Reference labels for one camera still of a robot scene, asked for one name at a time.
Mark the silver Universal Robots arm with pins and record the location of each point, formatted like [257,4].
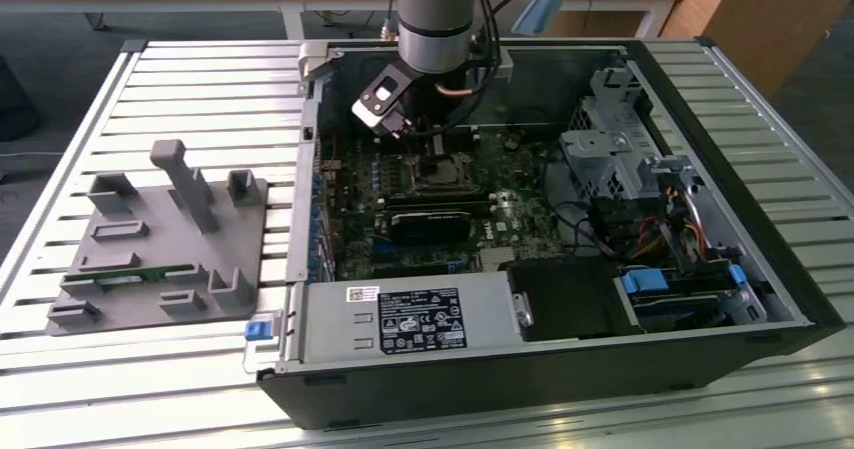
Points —
[434,29]

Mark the CPU socket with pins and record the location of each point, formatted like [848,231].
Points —
[441,188]

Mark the black RAM slots bank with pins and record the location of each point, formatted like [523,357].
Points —
[401,146]
[434,201]

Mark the green motherboard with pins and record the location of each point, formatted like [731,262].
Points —
[521,204]

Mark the black graphics card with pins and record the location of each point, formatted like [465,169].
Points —
[428,226]

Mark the metal drive cage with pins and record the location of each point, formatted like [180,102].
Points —
[601,144]

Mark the small silver chipset heatsink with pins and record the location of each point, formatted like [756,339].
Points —
[496,260]

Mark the black printed label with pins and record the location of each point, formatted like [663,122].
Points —
[421,319]

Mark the black plastic shroud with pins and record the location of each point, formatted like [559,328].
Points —
[568,294]

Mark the grey power supply unit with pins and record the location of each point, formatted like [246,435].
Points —
[334,319]

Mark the hard disk in blue carrier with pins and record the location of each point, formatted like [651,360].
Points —
[644,281]

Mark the grey parts rack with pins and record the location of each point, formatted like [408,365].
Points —
[168,269]

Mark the blue case latch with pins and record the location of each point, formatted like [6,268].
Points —
[260,331]

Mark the green RAM stick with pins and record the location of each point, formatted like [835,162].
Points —
[154,273]

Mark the blue plastic clip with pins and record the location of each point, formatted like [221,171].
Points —
[736,275]

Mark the wooden cabinet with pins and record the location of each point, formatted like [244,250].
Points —
[788,19]

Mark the black open PC case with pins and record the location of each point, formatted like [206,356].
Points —
[468,394]

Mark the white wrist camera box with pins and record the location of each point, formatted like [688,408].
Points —
[382,96]

